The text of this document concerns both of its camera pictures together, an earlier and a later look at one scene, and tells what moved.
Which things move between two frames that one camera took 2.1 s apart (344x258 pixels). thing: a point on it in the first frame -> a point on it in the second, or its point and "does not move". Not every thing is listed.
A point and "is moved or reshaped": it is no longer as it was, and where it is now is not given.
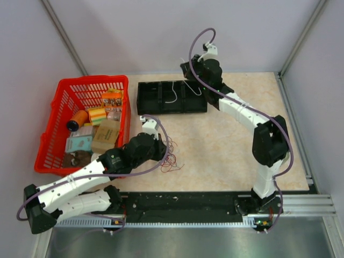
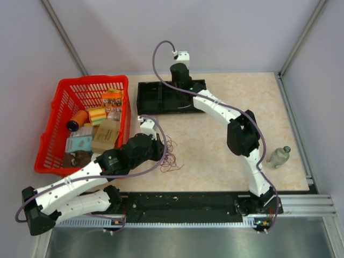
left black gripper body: [156, 152] does not move
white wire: [184, 63] is moved or reshaped
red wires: [170, 164] does not move
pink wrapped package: [114, 115] does not move
